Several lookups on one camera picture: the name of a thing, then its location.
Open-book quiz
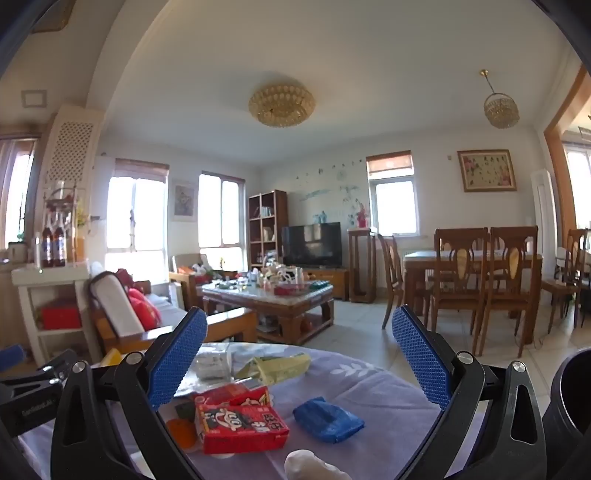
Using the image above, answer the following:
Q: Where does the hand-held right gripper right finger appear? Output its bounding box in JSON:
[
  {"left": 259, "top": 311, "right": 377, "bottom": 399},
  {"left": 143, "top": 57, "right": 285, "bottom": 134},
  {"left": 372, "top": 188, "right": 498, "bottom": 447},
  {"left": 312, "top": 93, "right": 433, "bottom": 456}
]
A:
[{"left": 392, "top": 305, "right": 550, "bottom": 480}]

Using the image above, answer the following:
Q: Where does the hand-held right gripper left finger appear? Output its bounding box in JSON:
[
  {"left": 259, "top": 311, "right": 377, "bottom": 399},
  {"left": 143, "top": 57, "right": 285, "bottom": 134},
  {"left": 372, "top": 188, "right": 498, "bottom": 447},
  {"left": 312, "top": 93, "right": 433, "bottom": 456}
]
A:
[{"left": 50, "top": 306, "right": 209, "bottom": 480}]

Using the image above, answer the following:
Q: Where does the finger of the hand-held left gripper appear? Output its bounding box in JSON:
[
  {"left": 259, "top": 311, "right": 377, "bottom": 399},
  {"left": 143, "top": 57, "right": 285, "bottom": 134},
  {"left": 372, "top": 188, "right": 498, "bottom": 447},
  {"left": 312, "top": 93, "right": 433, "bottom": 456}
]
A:
[
  {"left": 0, "top": 349, "right": 78, "bottom": 440},
  {"left": 0, "top": 345, "right": 25, "bottom": 373}
]

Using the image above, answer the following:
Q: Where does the white tissue packet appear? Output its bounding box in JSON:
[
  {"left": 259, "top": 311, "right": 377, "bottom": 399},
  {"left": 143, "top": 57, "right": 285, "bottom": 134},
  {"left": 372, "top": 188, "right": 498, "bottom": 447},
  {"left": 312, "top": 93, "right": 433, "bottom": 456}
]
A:
[{"left": 194, "top": 347, "right": 233, "bottom": 381}]

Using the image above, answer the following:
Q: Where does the red drink carton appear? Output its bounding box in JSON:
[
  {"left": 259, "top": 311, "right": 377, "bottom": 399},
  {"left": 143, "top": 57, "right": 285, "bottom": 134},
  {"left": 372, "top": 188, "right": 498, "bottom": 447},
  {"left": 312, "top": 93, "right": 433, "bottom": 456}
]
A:
[
  {"left": 196, "top": 398, "right": 291, "bottom": 455},
  {"left": 191, "top": 385, "right": 271, "bottom": 409}
]

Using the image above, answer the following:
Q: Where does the orange wrapper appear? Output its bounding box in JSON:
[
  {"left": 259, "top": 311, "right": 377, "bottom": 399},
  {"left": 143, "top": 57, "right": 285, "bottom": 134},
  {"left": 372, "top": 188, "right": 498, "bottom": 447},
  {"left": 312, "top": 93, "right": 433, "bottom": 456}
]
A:
[{"left": 166, "top": 418, "right": 199, "bottom": 450}]

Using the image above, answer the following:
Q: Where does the yellow-green plastic bag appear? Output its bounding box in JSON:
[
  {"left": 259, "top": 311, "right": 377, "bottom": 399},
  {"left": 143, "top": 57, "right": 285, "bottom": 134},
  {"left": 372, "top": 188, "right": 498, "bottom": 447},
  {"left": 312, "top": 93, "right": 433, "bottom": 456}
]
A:
[{"left": 233, "top": 352, "right": 311, "bottom": 386}]

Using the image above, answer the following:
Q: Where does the blue plastic wrapper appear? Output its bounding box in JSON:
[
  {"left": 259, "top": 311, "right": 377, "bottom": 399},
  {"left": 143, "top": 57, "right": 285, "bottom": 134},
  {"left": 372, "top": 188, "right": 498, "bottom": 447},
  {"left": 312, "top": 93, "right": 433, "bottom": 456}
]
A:
[{"left": 293, "top": 397, "right": 365, "bottom": 444}]

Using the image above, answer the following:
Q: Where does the black trash bin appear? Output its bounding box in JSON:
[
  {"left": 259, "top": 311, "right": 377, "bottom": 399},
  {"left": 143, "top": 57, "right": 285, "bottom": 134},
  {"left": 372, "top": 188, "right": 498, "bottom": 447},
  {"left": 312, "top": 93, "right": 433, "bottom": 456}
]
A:
[{"left": 542, "top": 348, "right": 591, "bottom": 480}]

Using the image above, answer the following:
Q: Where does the white tissue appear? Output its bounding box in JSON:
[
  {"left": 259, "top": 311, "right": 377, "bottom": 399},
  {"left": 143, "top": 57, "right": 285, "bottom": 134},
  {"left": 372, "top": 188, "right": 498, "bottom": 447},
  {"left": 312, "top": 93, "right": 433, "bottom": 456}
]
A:
[{"left": 284, "top": 450, "right": 352, "bottom": 480}]

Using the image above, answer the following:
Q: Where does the purple floral tablecloth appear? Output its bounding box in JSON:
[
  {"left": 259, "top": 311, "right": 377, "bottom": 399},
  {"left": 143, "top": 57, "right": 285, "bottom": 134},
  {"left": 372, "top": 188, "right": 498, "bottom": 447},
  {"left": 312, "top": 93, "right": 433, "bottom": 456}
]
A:
[{"left": 18, "top": 342, "right": 490, "bottom": 480}]

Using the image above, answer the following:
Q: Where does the red box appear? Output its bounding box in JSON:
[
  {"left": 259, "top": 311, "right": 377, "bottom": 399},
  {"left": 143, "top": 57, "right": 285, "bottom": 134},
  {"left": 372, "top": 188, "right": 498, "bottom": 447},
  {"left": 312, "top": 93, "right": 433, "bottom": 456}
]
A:
[{"left": 39, "top": 305, "right": 83, "bottom": 330}]

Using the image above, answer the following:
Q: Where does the wooden dining chair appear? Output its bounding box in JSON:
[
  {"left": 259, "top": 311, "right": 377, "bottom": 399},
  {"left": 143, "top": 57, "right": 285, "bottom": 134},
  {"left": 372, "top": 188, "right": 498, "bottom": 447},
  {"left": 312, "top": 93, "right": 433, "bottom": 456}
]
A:
[
  {"left": 376, "top": 233, "right": 419, "bottom": 330},
  {"left": 540, "top": 228, "right": 589, "bottom": 333},
  {"left": 427, "top": 227, "right": 490, "bottom": 356},
  {"left": 480, "top": 225, "right": 541, "bottom": 356}
]

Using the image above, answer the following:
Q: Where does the white shelf unit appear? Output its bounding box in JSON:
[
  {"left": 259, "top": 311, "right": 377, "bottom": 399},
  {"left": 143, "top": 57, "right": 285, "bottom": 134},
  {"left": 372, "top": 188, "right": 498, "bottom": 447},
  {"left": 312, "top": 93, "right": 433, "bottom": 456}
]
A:
[{"left": 11, "top": 258, "right": 100, "bottom": 365}]

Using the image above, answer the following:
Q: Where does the wooden armchair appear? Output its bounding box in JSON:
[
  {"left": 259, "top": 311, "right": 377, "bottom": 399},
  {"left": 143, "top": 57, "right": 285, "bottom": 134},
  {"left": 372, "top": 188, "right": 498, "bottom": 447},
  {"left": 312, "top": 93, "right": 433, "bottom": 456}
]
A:
[{"left": 169, "top": 253, "right": 238, "bottom": 310}]

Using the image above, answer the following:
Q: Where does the wooden sofa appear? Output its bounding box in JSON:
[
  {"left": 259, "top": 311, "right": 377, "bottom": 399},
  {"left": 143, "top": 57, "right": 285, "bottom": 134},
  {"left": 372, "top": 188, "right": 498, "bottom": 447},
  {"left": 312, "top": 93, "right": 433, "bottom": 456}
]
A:
[{"left": 89, "top": 261, "right": 258, "bottom": 356}]

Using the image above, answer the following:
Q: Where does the wooden dining table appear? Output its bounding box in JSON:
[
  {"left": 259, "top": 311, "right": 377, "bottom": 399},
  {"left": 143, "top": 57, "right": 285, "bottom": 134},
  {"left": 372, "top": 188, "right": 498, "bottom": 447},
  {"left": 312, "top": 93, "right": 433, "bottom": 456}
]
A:
[{"left": 403, "top": 249, "right": 544, "bottom": 344}]

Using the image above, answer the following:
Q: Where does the wooden plant stand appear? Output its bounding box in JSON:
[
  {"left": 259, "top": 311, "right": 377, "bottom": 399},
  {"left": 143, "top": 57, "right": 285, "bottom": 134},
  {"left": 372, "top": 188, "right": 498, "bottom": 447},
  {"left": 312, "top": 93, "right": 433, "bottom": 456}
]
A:
[{"left": 347, "top": 227, "right": 378, "bottom": 304}]

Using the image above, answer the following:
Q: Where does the wooden coffee table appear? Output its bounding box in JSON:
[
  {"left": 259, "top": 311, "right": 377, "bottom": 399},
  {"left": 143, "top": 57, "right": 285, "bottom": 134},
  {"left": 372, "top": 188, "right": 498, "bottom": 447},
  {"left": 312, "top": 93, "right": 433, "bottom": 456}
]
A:
[{"left": 202, "top": 281, "right": 334, "bottom": 347}]

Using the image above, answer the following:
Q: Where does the wooden television cabinet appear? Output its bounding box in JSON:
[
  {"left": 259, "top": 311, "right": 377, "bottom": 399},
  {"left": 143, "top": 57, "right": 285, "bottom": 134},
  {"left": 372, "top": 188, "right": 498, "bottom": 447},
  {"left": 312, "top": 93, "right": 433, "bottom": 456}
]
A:
[{"left": 295, "top": 267, "right": 350, "bottom": 301}]

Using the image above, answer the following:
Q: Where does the pile of household clutter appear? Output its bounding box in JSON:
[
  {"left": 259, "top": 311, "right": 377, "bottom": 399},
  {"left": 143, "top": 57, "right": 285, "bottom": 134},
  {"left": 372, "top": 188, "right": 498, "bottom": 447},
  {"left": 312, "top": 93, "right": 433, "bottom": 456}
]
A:
[{"left": 205, "top": 265, "right": 334, "bottom": 296}]

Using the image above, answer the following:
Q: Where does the window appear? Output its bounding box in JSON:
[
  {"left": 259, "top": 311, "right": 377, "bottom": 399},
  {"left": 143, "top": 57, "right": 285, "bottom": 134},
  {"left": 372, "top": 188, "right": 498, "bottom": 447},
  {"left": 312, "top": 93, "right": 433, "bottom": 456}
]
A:
[
  {"left": 0, "top": 136, "right": 38, "bottom": 250},
  {"left": 366, "top": 150, "right": 420, "bottom": 236},
  {"left": 198, "top": 171, "right": 245, "bottom": 273},
  {"left": 105, "top": 159, "right": 171, "bottom": 282}
]

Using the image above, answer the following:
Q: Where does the small framed picture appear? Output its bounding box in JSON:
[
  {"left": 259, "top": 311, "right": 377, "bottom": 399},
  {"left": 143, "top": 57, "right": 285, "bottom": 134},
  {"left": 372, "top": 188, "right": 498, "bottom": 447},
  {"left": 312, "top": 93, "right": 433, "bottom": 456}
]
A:
[{"left": 173, "top": 180, "right": 198, "bottom": 223}]

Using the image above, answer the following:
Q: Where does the wooden bookshelf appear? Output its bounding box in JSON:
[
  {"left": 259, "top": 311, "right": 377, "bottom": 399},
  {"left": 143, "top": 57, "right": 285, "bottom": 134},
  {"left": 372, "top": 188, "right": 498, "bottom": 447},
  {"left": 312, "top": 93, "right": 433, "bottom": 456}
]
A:
[{"left": 248, "top": 189, "right": 289, "bottom": 268}]

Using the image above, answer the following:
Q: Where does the black television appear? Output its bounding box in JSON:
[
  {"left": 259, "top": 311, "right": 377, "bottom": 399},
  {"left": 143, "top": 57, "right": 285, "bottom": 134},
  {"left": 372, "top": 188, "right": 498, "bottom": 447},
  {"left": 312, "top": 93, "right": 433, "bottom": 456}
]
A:
[{"left": 281, "top": 222, "right": 343, "bottom": 268}]

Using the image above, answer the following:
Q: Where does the metal glass rack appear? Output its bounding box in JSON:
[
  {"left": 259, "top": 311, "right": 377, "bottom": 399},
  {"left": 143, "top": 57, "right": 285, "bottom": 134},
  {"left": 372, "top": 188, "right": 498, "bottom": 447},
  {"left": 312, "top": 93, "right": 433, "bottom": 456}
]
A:
[{"left": 44, "top": 180, "right": 79, "bottom": 232}]

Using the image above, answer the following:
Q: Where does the white standing air conditioner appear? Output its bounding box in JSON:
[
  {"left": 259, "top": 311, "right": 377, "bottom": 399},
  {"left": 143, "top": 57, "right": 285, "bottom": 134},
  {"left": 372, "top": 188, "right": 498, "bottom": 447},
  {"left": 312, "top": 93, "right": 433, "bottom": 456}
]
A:
[{"left": 531, "top": 168, "right": 559, "bottom": 254}]

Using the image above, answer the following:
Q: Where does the large floral framed picture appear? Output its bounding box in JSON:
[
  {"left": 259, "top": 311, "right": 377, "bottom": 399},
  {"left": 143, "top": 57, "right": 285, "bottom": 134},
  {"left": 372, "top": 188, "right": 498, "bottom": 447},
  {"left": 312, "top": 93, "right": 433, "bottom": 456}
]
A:
[{"left": 457, "top": 148, "right": 518, "bottom": 193}]

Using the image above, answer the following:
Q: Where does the white lattice cabinet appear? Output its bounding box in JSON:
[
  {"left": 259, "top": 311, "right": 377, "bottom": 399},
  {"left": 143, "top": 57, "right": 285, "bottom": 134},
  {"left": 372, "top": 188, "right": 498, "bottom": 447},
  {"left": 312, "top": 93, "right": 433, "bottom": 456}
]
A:
[{"left": 39, "top": 105, "right": 106, "bottom": 195}]

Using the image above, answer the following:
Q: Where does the crystal pendant lamp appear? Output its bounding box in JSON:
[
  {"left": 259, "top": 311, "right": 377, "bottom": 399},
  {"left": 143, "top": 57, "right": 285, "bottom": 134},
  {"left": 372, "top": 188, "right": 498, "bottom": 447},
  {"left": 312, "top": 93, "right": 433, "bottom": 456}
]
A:
[{"left": 479, "top": 69, "right": 520, "bottom": 130}]

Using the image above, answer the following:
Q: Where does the crystal ceiling lamp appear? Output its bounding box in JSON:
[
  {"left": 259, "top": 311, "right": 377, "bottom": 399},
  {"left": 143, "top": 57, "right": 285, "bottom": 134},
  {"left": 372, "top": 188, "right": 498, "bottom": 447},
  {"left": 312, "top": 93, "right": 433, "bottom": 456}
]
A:
[{"left": 248, "top": 80, "right": 316, "bottom": 126}]

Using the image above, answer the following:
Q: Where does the wooden door frame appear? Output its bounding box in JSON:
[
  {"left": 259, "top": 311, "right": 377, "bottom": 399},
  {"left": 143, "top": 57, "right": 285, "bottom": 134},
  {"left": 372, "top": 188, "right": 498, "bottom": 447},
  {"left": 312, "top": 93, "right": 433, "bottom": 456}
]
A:
[{"left": 544, "top": 60, "right": 591, "bottom": 232}]

